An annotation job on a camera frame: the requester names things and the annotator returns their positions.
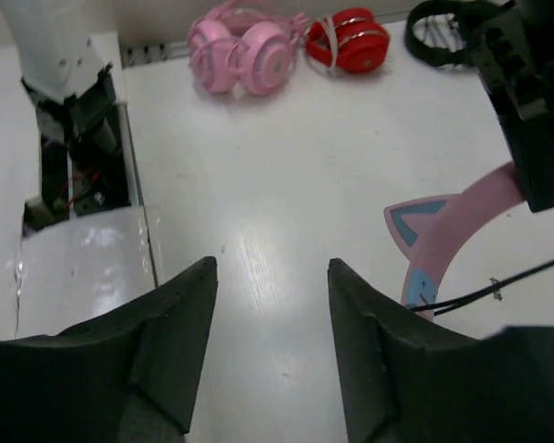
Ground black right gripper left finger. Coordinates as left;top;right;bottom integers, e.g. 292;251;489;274
0;257;218;442

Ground pink blue cat-ear headphones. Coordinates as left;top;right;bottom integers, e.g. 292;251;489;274
384;163;524;320

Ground black headphone audio cable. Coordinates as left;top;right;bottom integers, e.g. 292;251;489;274
405;250;554;317

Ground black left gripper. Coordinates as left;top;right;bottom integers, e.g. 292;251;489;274
461;1;554;212

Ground red wrapped headphones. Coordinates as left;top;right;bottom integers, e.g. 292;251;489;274
305;7;391;75

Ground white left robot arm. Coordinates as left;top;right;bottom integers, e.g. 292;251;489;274
0;1;554;212

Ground pink wrapped headphones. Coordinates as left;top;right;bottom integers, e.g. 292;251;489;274
187;1;309;96

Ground black wrapped headphones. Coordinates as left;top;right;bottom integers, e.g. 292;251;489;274
403;1;513;69

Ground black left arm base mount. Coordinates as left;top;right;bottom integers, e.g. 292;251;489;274
22;64;130;235

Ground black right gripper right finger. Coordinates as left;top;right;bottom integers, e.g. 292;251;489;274
328;258;554;442

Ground white taped cover plate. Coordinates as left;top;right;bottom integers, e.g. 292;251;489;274
15;207;165;338

